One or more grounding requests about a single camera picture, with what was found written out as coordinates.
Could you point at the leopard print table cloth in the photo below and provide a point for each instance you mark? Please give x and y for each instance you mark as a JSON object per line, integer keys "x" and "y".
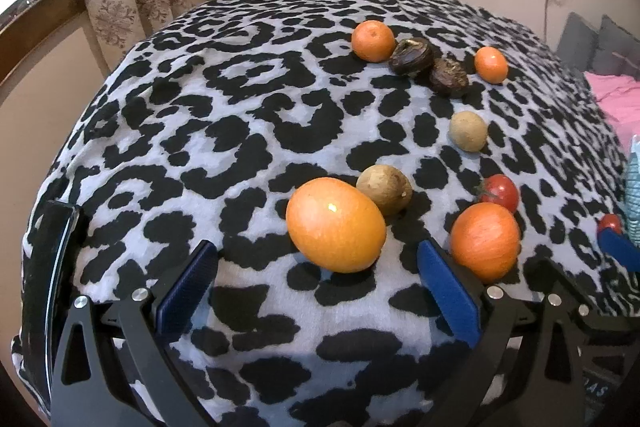
{"x": 205, "y": 130}

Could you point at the small mandarin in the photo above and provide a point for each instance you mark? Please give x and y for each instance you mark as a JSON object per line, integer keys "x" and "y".
{"x": 491, "y": 65}
{"x": 373, "y": 41}

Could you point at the grey sofa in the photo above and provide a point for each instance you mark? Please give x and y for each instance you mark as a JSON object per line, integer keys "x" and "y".
{"x": 609, "y": 50}

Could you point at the brown kiwi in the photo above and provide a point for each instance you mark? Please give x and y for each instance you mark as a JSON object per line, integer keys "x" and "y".
{"x": 468, "y": 131}
{"x": 387, "y": 187}

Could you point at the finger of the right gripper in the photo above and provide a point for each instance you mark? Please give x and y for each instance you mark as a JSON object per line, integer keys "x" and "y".
{"x": 620, "y": 248}

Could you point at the large yellow-orange orange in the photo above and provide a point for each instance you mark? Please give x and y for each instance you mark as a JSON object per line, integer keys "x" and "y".
{"x": 335, "y": 226}

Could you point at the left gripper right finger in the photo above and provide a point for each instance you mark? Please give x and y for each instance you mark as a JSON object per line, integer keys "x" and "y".
{"x": 525, "y": 367}

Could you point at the dark passion fruit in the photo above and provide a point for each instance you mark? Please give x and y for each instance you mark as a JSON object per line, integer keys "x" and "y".
{"x": 412, "y": 56}
{"x": 448, "y": 78}

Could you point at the light blue plastic basket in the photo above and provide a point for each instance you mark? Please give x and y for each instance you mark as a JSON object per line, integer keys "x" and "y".
{"x": 632, "y": 191}

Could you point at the large deep orange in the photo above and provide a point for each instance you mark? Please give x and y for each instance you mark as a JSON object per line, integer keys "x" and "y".
{"x": 485, "y": 238}

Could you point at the red tomato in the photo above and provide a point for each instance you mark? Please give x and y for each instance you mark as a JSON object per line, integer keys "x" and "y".
{"x": 500, "y": 190}
{"x": 610, "y": 222}

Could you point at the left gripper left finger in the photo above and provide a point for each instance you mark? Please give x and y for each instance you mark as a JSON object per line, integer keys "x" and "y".
{"x": 88, "y": 383}

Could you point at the wooden window frame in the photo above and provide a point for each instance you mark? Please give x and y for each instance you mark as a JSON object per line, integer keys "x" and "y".
{"x": 25, "y": 26}

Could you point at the pink blanket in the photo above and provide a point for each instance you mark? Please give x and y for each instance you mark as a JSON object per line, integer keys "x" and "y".
{"x": 619, "y": 99}

